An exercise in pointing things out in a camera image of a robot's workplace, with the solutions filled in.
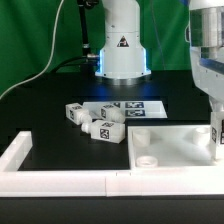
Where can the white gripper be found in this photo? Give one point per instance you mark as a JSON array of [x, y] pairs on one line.
[[208, 75]]

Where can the white square tabletop part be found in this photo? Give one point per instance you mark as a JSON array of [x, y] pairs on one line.
[[170, 146]]

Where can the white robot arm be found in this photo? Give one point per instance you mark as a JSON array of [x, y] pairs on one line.
[[122, 60]]

